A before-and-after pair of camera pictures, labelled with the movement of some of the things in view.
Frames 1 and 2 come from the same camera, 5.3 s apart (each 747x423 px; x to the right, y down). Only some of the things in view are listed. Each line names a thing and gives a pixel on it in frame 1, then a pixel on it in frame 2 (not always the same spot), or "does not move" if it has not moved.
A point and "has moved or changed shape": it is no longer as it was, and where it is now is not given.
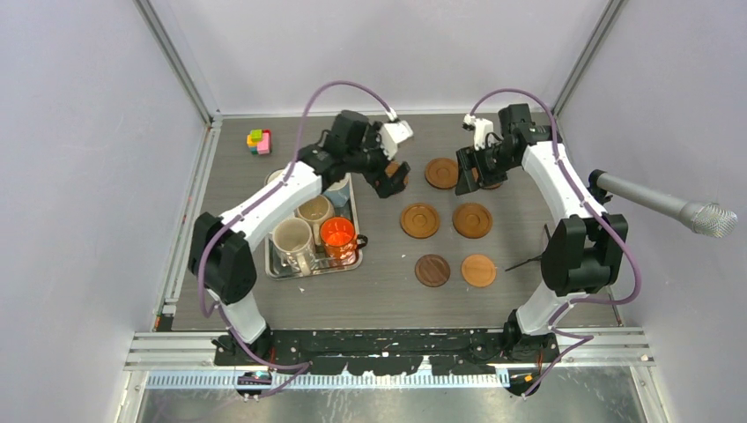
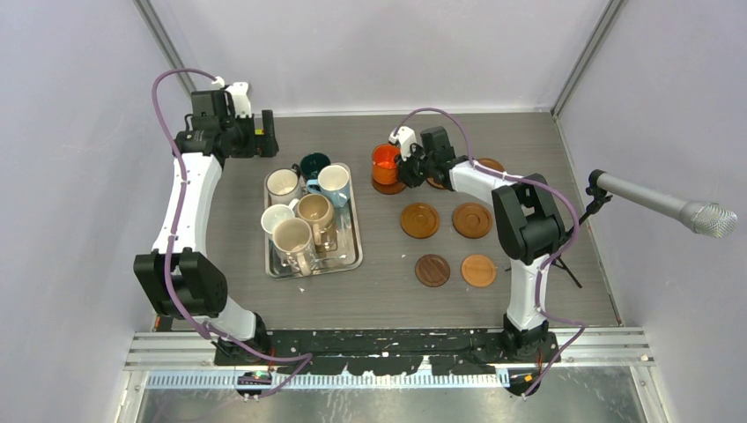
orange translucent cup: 340,241 has moved or changed shape
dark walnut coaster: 432,270 does not move
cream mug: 315,210 does not move
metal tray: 279,270 does not move
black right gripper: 468,158 to 404,172
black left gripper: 384,185 to 263,145
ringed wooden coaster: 471,220 does not move
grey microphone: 710,220 does not move
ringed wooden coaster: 392,167 has moved or changed shape
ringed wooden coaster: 419,220 does not move
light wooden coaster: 478,270 does not move
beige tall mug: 294,244 does not move
